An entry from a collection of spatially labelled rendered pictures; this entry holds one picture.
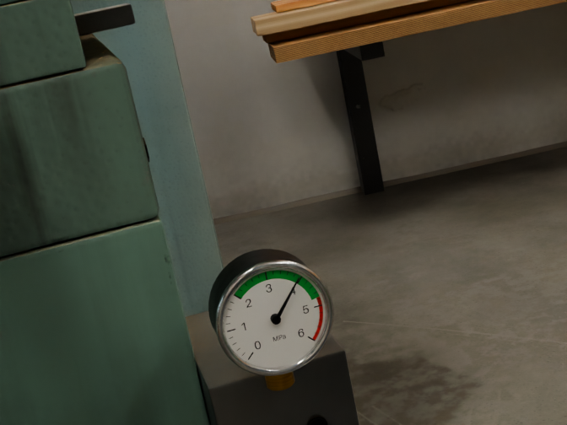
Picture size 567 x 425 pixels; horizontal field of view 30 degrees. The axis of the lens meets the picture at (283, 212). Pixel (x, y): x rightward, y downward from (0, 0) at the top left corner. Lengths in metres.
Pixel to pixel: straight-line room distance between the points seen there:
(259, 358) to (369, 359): 1.52
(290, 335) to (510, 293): 1.74
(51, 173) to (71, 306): 0.08
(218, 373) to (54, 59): 0.19
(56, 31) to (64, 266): 0.13
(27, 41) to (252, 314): 0.18
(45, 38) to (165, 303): 0.16
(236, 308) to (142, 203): 0.09
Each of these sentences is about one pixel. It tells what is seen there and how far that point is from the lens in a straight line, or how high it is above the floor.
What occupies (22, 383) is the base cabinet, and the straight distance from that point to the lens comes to 0.61.
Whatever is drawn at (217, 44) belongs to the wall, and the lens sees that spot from 3.09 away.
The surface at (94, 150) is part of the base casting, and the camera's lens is 0.58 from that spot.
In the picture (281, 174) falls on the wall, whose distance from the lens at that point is 3.17.
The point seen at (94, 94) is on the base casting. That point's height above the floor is 0.79.
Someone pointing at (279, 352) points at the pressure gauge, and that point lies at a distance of 0.56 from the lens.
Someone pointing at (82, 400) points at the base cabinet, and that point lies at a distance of 0.62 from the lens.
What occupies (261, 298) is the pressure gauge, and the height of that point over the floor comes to 0.67.
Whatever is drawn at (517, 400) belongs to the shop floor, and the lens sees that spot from 1.85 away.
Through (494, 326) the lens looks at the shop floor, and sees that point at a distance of 2.13.
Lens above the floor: 0.86
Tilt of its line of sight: 16 degrees down
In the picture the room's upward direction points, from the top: 12 degrees counter-clockwise
